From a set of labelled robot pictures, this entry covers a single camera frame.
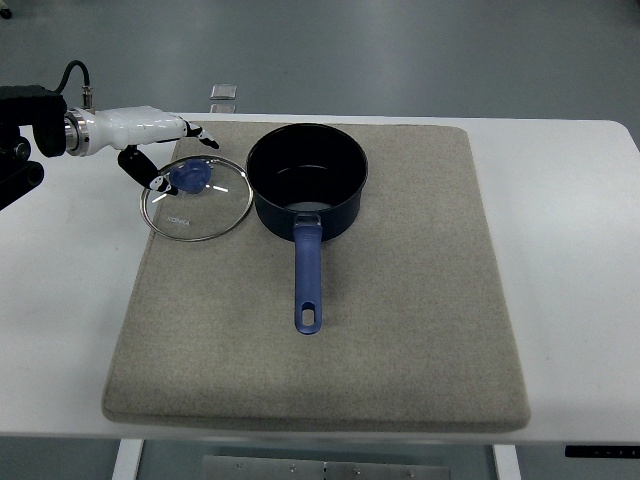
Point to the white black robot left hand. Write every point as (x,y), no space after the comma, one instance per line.
(125,129)

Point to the glass pot lid blue knob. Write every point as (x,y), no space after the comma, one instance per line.
(213,197)

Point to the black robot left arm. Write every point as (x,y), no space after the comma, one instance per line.
(34,116)

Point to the small clear square floor plate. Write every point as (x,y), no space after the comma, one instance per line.
(223,92)

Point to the metal plate under table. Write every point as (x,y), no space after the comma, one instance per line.
(229,467)

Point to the black table control panel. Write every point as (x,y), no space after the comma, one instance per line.
(602,451)

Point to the dark blue saucepan blue handle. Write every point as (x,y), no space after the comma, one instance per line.
(307,180)

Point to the white table leg frame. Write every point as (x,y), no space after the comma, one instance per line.
(127,462)

